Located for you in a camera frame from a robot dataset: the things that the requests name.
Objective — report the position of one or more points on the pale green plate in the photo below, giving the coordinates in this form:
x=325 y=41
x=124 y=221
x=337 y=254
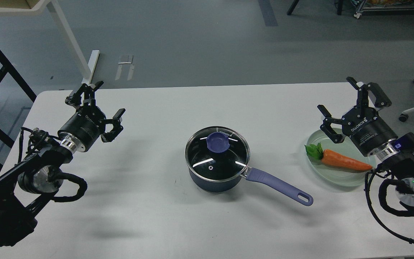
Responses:
x=337 y=175

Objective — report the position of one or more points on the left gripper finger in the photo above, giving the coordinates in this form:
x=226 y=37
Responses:
x=115 y=122
x=84 y=95

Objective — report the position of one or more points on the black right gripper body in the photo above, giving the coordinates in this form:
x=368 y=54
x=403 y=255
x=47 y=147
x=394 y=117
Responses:
x=367 y=131

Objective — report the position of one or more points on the orange toy carrot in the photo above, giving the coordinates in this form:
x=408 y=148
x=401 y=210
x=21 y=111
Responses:
x=332 y=158

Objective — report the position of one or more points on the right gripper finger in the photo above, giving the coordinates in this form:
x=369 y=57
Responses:
x=326 y=125
x=370 y=96

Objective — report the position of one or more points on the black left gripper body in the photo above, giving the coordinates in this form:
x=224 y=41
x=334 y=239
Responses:
x=85 y=126

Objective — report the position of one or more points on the black stand leg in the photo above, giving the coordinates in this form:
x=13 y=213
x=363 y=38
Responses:
x=292 y=7

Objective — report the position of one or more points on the white desk frame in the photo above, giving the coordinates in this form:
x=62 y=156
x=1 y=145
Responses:
x=52 y=41

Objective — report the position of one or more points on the metal wheeled cart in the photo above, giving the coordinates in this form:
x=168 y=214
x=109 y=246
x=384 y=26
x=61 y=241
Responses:
x=363 y=7

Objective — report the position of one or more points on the glass pot lid blue knob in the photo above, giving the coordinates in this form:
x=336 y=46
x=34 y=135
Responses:
x=217 y=154

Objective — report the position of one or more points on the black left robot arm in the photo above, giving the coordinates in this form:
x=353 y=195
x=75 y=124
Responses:
x=37 y=179

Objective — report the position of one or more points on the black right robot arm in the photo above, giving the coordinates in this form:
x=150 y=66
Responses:
x=396 y=192

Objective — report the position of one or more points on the blue saucepan purple handle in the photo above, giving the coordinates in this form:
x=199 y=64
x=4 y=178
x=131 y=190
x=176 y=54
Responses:
x=248 y=173

